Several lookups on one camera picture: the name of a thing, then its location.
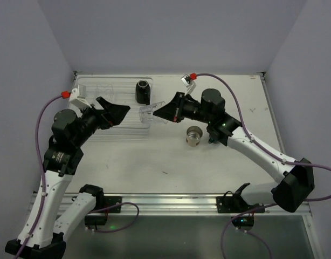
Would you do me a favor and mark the cream brown-banded cup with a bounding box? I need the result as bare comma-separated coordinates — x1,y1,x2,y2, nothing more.
185,126,203,147

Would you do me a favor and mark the clear glass cup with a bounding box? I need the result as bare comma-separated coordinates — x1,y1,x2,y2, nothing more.
139,101,168,128

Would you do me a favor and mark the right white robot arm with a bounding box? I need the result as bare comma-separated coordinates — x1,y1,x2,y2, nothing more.
153,88,314,213

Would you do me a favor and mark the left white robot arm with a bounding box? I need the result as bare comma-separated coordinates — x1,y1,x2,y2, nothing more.
5,97,130,258

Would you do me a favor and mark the black mug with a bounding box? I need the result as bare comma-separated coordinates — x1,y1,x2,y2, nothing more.
135,80,151,105

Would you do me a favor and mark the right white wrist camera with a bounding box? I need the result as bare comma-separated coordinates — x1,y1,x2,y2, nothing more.
181,73,197,95

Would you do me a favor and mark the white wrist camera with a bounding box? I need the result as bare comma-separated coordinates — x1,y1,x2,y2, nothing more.
181,73,197,95
69,84,91,110

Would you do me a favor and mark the white wire dish rack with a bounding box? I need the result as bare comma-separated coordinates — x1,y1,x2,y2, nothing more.
66,76,154,142

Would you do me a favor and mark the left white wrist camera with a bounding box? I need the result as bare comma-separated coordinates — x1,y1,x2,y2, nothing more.
69,84,91,110

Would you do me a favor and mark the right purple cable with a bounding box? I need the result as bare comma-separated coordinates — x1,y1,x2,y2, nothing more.
189,72,331,259

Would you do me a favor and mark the purple cable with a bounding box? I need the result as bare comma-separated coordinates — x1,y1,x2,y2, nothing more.
189,72,331,259
11,91,141,259

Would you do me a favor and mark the aluminium mounting rail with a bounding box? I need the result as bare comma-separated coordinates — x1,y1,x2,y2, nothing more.
27,192,313,216

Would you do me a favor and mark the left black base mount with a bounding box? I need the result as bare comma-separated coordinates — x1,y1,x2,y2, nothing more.
84,196,122,230

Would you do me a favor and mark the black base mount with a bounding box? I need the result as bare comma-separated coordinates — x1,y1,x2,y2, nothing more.
84,196,122,230
216,191,254,230

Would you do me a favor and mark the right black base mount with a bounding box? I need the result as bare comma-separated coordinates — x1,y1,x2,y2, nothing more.
216,191,254,230

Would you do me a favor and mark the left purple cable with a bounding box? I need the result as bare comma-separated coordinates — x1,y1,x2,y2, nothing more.
11,91,141,259

